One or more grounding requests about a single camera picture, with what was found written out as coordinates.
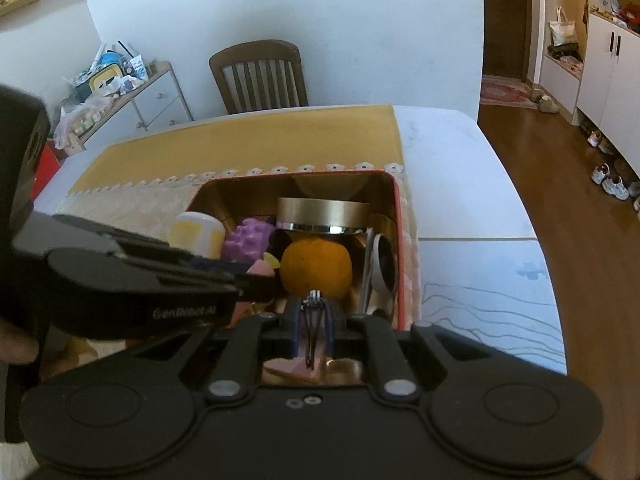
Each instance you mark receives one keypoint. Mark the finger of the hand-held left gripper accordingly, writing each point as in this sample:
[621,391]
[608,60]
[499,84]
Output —
[150,305]
[125,247]

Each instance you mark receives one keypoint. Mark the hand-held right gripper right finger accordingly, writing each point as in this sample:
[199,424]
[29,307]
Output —
[331,329]

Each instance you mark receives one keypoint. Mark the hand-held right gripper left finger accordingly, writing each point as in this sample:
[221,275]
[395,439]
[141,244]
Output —
[298,329]

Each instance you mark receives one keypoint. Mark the black metal clip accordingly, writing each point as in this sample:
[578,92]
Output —
[313,300]

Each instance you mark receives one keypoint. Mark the orange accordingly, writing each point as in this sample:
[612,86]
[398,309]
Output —
[315,265]

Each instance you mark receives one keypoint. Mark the white yellow roller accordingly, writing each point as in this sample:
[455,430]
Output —
[197,235]

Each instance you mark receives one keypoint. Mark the red tin box gold inside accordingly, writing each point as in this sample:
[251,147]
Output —
[320,187]

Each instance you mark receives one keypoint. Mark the person's left hand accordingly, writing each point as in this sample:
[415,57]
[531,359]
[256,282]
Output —
[17,342]

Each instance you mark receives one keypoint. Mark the pink note pad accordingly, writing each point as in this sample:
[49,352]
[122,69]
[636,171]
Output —
[292,371]

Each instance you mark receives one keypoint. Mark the pink foam block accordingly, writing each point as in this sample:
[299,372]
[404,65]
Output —
[260,269]

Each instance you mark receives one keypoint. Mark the clear plastic bag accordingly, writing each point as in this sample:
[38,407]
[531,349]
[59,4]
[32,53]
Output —
[82,117]

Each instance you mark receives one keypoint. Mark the purple spiky ball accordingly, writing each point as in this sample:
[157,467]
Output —
[247,245]

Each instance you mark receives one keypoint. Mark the yellow blue toy case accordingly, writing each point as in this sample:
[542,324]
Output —
[102,76]

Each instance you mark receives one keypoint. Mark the gold round tin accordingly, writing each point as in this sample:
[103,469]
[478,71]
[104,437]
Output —
[322,212]

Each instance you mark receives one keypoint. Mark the blue white packet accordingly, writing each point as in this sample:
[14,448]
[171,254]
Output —
[136,67]

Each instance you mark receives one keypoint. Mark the white drawer cabinet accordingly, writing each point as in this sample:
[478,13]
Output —
[160,100]

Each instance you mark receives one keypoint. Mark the light blue table mat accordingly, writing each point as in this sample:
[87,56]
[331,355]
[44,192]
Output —
[490,285]

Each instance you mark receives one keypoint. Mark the yellow table runner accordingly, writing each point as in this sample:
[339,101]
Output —
[250,140]

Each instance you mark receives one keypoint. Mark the brown wooden chair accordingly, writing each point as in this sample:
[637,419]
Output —
[255,52]

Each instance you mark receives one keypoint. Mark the red patterned rug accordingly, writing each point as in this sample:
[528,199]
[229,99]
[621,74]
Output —
[502,92]

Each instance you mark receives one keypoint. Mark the beige slippers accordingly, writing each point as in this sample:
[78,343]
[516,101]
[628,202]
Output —
[545,102]

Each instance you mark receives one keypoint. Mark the pair of white shoes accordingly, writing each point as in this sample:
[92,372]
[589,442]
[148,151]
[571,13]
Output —
[595,139]

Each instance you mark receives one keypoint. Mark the white entry bench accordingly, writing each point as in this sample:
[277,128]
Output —
[562,85]

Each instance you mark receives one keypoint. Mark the dark brown door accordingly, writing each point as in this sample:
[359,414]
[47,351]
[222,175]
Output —
[505,20]

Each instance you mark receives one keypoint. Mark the black bag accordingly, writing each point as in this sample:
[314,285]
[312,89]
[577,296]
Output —
[565,51]

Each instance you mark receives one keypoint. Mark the white tote bag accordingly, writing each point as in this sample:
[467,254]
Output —
[562,30]

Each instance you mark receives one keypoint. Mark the tall white cabinet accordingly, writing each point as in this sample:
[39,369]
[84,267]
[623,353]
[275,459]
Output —
[612,75]

